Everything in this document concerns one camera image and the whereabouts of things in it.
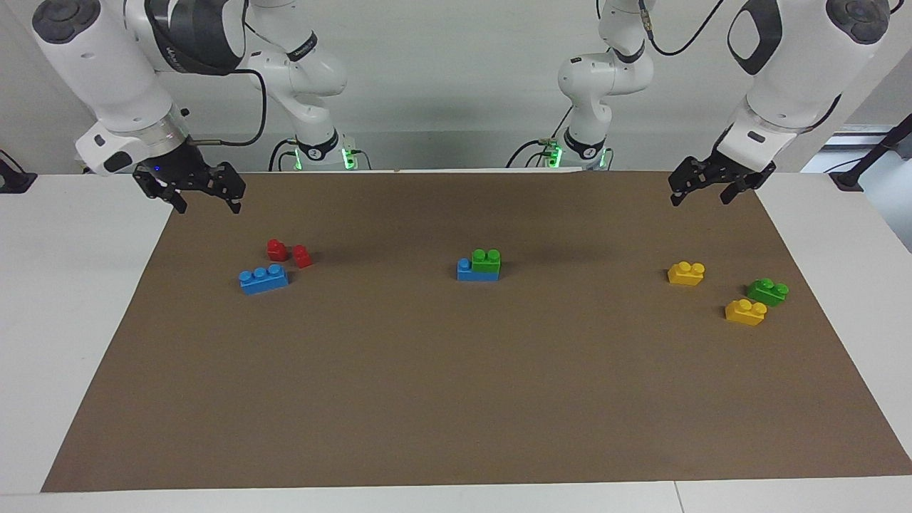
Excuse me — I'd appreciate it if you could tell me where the blue three-stud toy block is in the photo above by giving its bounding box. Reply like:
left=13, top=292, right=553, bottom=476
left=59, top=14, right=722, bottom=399
left=457, top=258, right=500, bottom=282
left=239, top=264, right=289, bottom=295

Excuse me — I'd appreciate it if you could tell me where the yellow two-stud toy block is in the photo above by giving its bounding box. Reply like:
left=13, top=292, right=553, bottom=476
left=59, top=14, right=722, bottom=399
left=668, top=261, right=706, bottom=286
left=725, top=299, right=768, bottom=327

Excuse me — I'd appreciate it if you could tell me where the black stand with clamp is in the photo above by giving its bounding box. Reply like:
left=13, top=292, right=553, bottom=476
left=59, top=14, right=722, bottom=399
left=829, top=114, right=912, bottom=191

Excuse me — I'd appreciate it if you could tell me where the black table clamp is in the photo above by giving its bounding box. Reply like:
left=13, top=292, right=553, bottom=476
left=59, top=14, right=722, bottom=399
left=0, top=150, right=38, bottom=195

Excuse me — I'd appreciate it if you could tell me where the brown paper mat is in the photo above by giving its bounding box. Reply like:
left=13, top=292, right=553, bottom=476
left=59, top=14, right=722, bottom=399
left=41, top=170, right=912, bottom=493

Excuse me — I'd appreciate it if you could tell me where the black right base cable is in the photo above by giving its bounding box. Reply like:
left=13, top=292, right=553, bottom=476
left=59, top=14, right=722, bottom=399
left=269, top=139, right=300, bottom=172

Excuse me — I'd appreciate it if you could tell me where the black base cable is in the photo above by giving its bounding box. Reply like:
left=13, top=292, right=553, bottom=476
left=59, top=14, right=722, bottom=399
left=269, top=139, right=300, bottom=172
left=506, top=107, right=574, bottom=170

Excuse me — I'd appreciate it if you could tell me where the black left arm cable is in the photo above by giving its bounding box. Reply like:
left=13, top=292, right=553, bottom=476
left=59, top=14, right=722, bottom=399
left=638, top=0, right=725, bottom=57

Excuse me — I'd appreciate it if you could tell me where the black left base cable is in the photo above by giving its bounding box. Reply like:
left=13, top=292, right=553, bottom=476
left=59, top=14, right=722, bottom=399
left=506, top=107, right=574, bottom=170

